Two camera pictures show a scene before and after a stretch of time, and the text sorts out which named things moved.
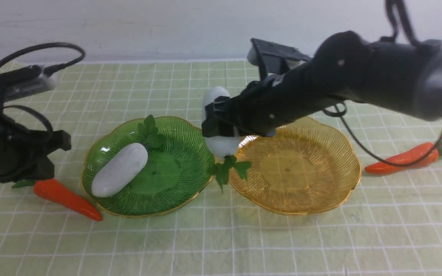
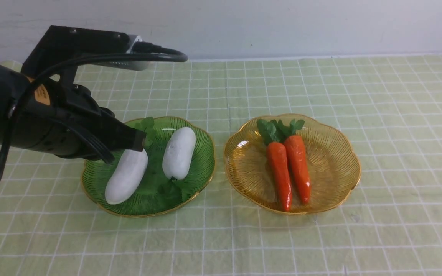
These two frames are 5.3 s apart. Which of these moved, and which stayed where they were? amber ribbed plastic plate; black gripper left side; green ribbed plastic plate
Moved: black gripper left side
Stayed: amber ribbed plastic plate; green ribbed plastic plate
